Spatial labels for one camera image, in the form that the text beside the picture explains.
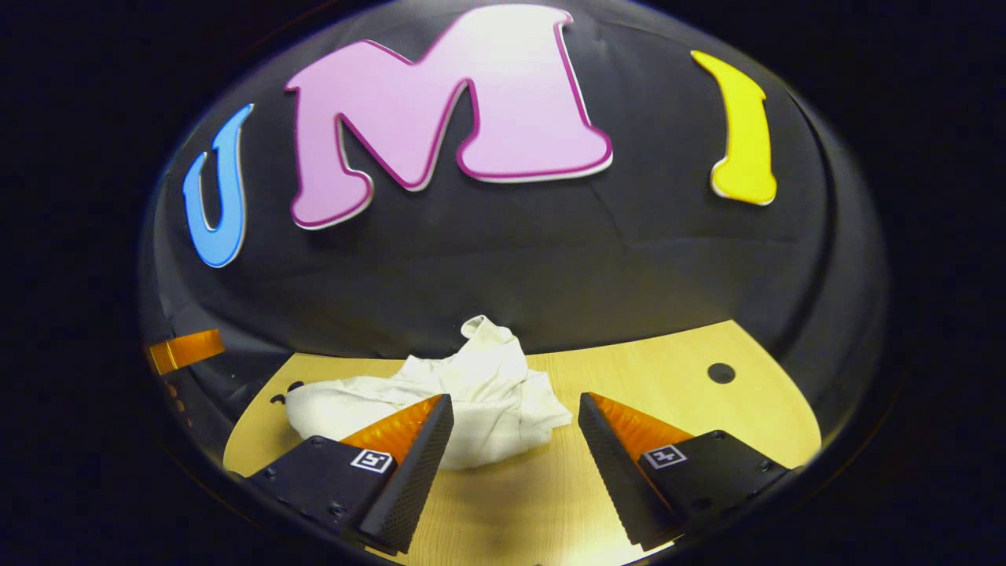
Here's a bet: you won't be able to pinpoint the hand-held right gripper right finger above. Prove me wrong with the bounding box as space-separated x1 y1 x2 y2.
578 391 795 551

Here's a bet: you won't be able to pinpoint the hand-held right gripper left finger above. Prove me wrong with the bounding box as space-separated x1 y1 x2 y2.
236 393 455 555

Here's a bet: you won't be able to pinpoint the white long-sleeved garment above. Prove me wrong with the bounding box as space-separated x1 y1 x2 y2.
285 315 573 471

